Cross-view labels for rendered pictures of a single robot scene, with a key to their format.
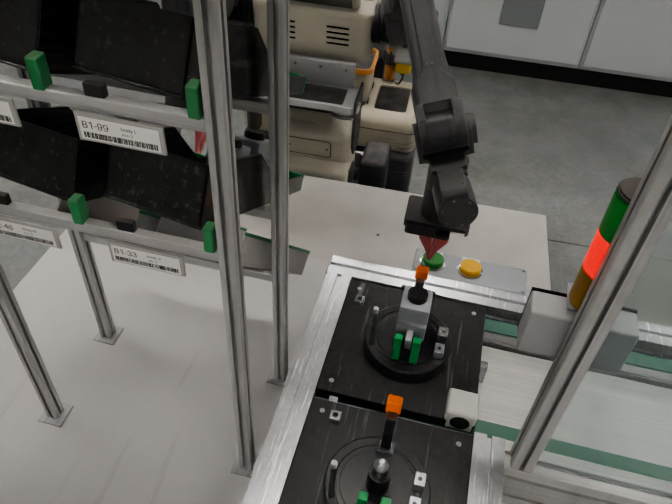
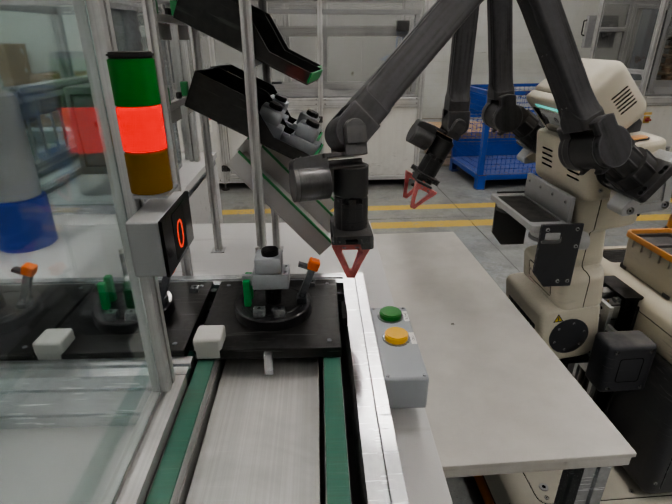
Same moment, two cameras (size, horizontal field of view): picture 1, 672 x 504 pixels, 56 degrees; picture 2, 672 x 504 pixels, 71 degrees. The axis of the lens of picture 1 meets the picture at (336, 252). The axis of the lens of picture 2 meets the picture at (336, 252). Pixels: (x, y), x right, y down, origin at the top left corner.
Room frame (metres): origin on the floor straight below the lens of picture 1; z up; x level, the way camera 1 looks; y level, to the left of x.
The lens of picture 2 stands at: (0.58, -0.88, 1.43)
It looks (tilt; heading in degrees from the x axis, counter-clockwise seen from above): 24 degrees down; 77
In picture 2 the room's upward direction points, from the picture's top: straight up
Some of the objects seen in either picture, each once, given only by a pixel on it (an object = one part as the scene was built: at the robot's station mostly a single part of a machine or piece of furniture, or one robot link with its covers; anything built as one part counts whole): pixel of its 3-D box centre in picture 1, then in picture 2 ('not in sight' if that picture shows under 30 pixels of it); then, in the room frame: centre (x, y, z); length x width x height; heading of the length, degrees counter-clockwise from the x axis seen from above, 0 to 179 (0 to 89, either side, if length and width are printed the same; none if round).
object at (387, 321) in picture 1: (407, 341); (273, 305); (0.64, -0.13, 0.98); 0.14 x 0.14 x 0.02
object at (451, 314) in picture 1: (405, 348); (274, 314); (0.64, -0.13, 0.96); 0.24 x 0.24 x 0.02; 79
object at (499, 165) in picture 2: not in sight; (521, 132); (3.74, 3.73, 0.49); 1.26 x 0.87 x 0.98; 174
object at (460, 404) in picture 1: (460, 410); (209, 342); (0.53, -0.20, 0.97); 0.05 x 0.05 x 0.04; 79
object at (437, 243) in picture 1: (426, 235); (350, 250); (0.78, -0.15, 1.09); 0.07 x 0.07 x 0.09; 80
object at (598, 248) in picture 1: (614, 253); (141, 127); (0.49, -0.29, 1.33); 0.05 x 0.05 x 0.05
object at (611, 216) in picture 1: (632, 216); (134, 81); (0.49, -0.29, 1.38); 0.05 x 0.05 x 0.05
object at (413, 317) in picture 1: (414, 313); (265, 266); (0.63, -0.12, 1.06); 0.08 x 0.04 x 0.07; 169
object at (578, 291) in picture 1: (598, 286); (148, 169); (0.49, -0.29, 1.28); 0.05 x 0.05 x 0.05
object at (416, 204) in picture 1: (440, 203); (350, 214); (0.78, -0.16, 1.16); 0.10 x 0.07 x 0.07; 80
